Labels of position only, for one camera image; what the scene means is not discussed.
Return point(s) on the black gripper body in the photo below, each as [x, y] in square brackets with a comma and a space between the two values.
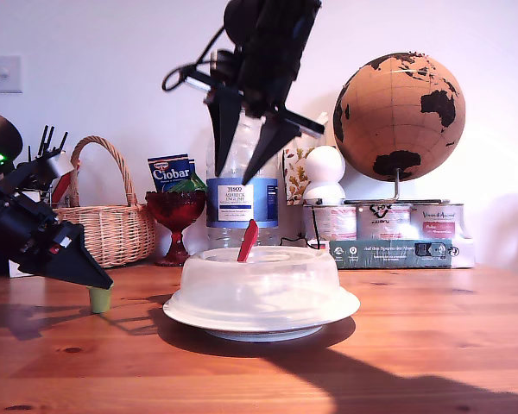
[17, 224]

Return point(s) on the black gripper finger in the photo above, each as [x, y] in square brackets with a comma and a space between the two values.
[272, 142]
[224, 125]
[69, 263]

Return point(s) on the green coffee capsule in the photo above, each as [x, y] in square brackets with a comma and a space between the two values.
[100, 302]

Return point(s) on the white plate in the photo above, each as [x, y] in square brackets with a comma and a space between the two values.
[263, 336]

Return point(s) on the red spatula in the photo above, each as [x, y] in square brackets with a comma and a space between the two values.
[62, 187]

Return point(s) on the large clear water bottle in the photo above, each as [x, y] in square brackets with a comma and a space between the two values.
[263, 207]

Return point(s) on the green foil packet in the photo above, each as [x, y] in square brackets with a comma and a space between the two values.
[190, 185]

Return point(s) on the blue Ciobar packet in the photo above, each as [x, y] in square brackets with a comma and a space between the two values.
[170, 172]

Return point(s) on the black kitchen utensil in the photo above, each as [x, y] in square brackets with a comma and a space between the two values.
[62, 143]
[45, 140]

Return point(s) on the tin can pink white label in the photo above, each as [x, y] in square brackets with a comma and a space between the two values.
[336, 222]

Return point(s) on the red glass goblet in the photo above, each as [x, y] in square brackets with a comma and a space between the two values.
[174, 215]

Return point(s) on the cork globe on metal stand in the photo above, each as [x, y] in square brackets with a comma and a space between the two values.
[397, 116]

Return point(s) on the tin can recycling symbol label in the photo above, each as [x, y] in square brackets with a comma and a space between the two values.
[384, 224]

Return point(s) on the white green cardboard can tray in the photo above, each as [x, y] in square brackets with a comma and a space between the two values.
[393, 254]

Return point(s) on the tin can red label panel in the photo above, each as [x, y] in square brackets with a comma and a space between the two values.
[438, 222]

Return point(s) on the white round security camera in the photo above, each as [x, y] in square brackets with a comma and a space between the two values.
[326, 164]

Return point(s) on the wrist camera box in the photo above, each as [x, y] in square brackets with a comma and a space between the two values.
[58, 166]
[224, 64]

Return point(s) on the white light switch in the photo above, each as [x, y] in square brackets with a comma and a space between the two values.
[4, 73]

